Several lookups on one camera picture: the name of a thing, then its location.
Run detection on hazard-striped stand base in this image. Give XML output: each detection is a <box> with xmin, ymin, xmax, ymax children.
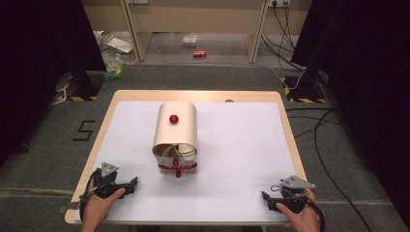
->
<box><xmin>279</xmin><ymin>74</ymin><xmax>329</xmax><ymax>104</ymax></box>
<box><xmin>51</xmin><ymin>72</ymin><xmax>104</xmax><ymax>107</ymax></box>

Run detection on white cup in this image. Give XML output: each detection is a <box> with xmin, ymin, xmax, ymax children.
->
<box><xmin>177</xmin><ymin>143</ymin><xmax>197</xmax><ymax>159</ymax></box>

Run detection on person's left hand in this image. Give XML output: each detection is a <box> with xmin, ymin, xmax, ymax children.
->
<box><xmin>82</xmin><ymin>180</ymin><xmax>127</xmax><ymax>225</ymax></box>

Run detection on light wooden desk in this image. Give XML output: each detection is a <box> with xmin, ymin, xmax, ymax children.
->
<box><xmin>80</xmin><ymin>0</ymin><xmax>313</xmax><ymax>65</ymax></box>

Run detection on green plastic bag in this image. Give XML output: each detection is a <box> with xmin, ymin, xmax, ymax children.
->
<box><xmin>102</xmin><ymin>60</ymin><xmax>127</xmax><ymax>81</ymax></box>

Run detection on white wall power outlet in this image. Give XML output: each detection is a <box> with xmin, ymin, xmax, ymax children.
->
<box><xmin>267</xmin><ymin>0</ymin><xmax>291</xmax><ymax>9</ymax></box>

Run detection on clear plastic food container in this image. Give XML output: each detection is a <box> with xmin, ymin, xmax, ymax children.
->
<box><xmin>181</xmin><ymin>33</ymin><xmax>201</xmax><ymax>48</ymax></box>

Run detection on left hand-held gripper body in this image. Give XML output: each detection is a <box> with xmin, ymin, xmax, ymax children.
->
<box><xmin>93</xmin><ymin>161</ymin><xmax>130</xmax><ymax>199</ymax></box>

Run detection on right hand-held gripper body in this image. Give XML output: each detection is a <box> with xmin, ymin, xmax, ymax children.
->
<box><xmin>268</xmin><ymin>175</ymin><xmax>317</xmax><ymax>215</ymax></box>

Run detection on black floor cables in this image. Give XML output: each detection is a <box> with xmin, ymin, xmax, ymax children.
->
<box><xmin>284</xmin><ymin>106</ymin><xmax>376</xmax><ymax>232</ymax></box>

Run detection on beige bread box red knobs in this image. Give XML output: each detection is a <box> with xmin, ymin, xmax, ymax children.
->
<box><xmin>151</xmin><ymin>101</ymin><xmax>199</xmax><ymax>179</ymax></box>

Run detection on black curtain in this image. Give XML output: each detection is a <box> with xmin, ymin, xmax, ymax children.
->
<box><xmin>290</xmin><ymin>0</ymin><xmax>410</xmax><ymax>228</ymax></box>
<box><xmin>0</xmin><ymin>0</ymin><xmax>107</xmax><ymax>167</ymax></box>

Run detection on person's right hand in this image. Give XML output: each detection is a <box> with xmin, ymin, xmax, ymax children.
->
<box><xmin>276</xmin><ymin>188</ymin><xmax>321</xmax><ymax>229</ymax></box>

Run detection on black power cables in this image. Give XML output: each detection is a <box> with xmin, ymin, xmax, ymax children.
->
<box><xmin>260</xmin><ymin>3</ymin><xmax>306</xmax><ymax>73</ymax></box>

